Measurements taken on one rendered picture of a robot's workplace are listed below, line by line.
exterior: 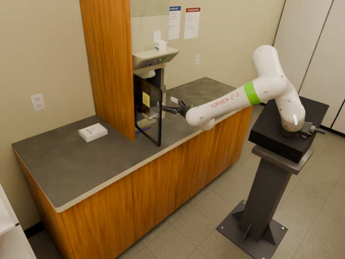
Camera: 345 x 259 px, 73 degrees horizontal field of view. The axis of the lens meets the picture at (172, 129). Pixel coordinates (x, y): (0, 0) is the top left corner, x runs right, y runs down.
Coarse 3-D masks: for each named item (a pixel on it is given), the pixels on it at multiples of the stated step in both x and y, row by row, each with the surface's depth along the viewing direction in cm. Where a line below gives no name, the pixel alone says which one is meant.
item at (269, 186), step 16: (256, 176) 179; (272, 176) 169; (288, 176) 168; (256, 192) 185; (272, 192) 174; (240, 208) 235; (256, 208) 191; (272, 208) 180; (224, 224) 218; (240, 224) 211; (256, 224) 197; (272, 224) 221; (240, 240) 205; (256, 240) 204; (272, 240) 204; (256, 256) 194
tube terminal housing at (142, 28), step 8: (144, 16) 139; (152, 16) 143; (160, 16) 147; (168, 16) 152; (136, 24) 137; (144, 24) 141; (152, 24) 145; (160, 24) 150; (168, 24) 154; (136, 32) 139; (144, 32) 144; (152, 32) 148; (136, 40) 142; (144, 40) 146; (152, 40) 150; (136, 48) 144; (144, 48) 149; (152, 48) 153; (160, 64) 164; (136, 72) 152; (136, 128) 174
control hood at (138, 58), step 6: (168, 48) 158; (132, 54) 141; (138, 54) 142; (144, 54) 142; (150, 54) 143; (156, 54) 144; (162, 54) 146; (168, 54) 150; (174, 54) 156; (132, 60) 143; (138, 60) 139; (144, 60) 139; (150, 60) 144; (168, 60) 162; (132, 66) 145; (138, 66) 144
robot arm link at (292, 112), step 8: (280, 104) 141; (288, 104) 137; (296, 104) 136; (280, 112) 140; (288, 112) 136; (296, 112) 134; (304, 112) 134; (288, 120) 136; (296, 120) 134; (288, 128) 145; (296, 128) 143
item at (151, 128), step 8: (136, 80) 148; (144, 80) 140; (136, 88) 151; (144, 88) 142; (152, 88) 135; (136, 96) 154; (152, 96) 138; (160, 96) 131; (136, 104) 158; (144, 104) 149; (152, 104) 140; (160, 104) 134; (136, 112) 161; (144, 112) 152; (152, 112) 143; (160, 112) 136; (136, 120) 165; (144, 120) 155; (152, 120) 146; (160, 120) 139; (144, 128) 159; (152, 128) 150; (160, 128) 143; (152, 136) 153; (160, 136) 146
